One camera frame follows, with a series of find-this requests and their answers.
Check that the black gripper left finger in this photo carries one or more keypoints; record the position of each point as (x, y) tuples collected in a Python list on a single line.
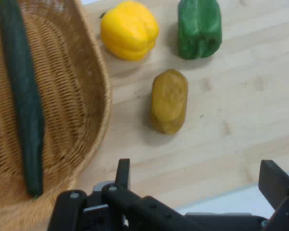
[(125, 197)]

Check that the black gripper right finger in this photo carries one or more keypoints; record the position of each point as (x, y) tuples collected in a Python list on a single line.
[(277, 187)]

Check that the brown potato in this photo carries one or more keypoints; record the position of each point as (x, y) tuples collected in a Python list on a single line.
[(169, 101)]

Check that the oval wicker basket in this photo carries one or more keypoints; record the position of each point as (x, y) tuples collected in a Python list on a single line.
[(57, 115)]

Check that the dark green cucumber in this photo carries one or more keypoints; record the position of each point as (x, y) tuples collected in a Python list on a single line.
[(21, 91)]

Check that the yellow bell pepper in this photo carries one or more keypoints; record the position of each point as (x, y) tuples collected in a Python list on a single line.
[(130, 30)]

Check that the green bell pepper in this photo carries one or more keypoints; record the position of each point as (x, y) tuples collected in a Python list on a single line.
[(199, 27)]

